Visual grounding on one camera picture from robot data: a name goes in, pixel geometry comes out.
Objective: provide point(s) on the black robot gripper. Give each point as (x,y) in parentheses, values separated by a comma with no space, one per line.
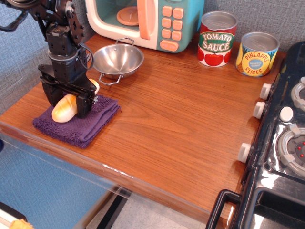
(67,74)

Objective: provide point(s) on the toy bread loaf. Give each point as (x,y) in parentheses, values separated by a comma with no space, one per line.
(65,109)

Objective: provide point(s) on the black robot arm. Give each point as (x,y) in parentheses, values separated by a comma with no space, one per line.
(62,31)

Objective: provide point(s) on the purple folded towel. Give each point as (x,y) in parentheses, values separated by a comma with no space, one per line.
(79,132)

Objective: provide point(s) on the orange microwave turntable plate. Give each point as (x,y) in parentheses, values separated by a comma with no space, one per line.
(128,16)

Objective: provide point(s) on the teal toy microwave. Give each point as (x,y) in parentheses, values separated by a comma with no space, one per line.
(164,25)

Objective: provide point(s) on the yellow object at corner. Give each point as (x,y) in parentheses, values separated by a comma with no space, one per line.
(20,224)

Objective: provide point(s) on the tomato sauce can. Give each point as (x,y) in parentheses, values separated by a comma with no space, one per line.
(216,38)

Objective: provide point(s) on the white stove knob bottom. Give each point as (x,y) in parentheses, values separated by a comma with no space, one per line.
(244,152)

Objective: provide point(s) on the white stove knob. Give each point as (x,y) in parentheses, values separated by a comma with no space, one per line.
(258,110)
(266,88)
(244,152)

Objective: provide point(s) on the white stove knob middle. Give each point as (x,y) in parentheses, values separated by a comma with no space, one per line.
(258,110)

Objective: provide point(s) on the pineapple slices can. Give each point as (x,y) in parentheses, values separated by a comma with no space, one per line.
(257,54)

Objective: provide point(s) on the white stove knob top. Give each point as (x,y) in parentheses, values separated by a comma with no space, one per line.
(266,88)

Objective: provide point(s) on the black toy stove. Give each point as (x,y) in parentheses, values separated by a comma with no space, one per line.
(273,183)

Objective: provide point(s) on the small steel bowl with handles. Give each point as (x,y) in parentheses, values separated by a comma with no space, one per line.
(117,61)

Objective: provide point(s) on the black oven door handle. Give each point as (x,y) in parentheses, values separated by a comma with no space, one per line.
(223,197)

